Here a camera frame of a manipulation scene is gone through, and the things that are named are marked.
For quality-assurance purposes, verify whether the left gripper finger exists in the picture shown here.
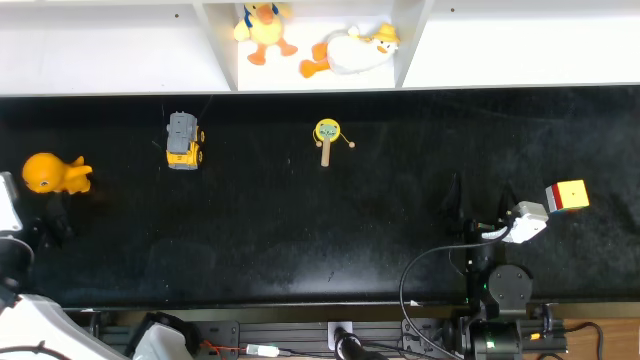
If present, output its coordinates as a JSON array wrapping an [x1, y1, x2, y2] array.
[[44, 193, 74, 242]]

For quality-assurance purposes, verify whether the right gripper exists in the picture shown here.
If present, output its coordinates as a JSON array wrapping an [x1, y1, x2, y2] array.
[[442, 172, 519, 244]]

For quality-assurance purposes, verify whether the orange toy dinosaur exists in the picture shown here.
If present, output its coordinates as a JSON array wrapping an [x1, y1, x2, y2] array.
[[21, 152, 94, 196]]

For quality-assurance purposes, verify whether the grey and yellow toy truck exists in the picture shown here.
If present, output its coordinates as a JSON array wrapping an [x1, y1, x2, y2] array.
[[165, 111, 206, 172]]

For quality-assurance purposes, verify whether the many-coloured puzzle cube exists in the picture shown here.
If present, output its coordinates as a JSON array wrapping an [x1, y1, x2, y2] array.
[[544, 179, 591, 215]]

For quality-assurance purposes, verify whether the yellow rattle drum toy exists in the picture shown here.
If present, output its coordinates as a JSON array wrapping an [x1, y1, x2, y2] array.
[[312, 117, 357, 168]]

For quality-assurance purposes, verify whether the white shelf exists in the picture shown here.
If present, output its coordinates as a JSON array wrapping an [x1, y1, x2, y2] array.
[[0, 0, 640, 97]]

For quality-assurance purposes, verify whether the white plush duck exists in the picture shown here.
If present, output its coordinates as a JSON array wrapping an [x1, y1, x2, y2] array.
[[299, 22, 401, 80]]

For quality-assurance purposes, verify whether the yellow plush duck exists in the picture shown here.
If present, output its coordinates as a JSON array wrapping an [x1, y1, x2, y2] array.
[[233, 2, 300, 67]]

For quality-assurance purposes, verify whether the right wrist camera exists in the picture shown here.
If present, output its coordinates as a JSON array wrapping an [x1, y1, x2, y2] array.
[[501, 200, 550, 245]]

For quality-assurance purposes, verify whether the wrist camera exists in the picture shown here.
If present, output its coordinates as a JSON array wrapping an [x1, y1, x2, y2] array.
[[0, 171, 24, 234], [501, 200, 550, 245]]

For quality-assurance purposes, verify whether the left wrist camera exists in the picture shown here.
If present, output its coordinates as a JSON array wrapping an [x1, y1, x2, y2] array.
[[0, 171, 24, 234]]

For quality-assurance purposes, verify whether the black cable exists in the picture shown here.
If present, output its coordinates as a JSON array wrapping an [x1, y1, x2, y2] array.
[[398, 227, 512, 360]]

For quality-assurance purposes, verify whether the mounting rail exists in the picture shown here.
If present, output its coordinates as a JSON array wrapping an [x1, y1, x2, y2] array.
[[64, 303, 606, 360]]

